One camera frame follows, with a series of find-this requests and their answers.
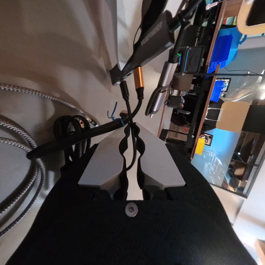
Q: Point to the black multi-port charger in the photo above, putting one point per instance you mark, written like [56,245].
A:
[174,101]

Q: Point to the black power station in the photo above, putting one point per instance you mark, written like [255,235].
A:
[194,60]

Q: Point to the wooden desk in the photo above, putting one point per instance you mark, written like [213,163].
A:
[227,10]

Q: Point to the silver adapter dongle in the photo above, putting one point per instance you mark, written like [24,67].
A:
[165,76]

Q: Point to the grey usb hub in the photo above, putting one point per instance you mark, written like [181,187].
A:
[149,41]

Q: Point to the fiducial tag sign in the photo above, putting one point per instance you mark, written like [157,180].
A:
[208,138]
[226,82]

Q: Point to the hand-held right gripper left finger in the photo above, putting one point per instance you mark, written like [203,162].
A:
[99,165]

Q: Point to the blue plastic bin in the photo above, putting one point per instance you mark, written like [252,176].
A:
[238,45]
[221,49]
[216,93]

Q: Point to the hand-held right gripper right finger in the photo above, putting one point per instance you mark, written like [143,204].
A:
[163,165]

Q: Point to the cardboard box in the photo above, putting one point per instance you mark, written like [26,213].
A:
[176,134]

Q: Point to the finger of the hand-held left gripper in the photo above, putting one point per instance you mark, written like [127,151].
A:
[126,31]

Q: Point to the yellow plastic bin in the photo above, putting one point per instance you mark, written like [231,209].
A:
[199,147]

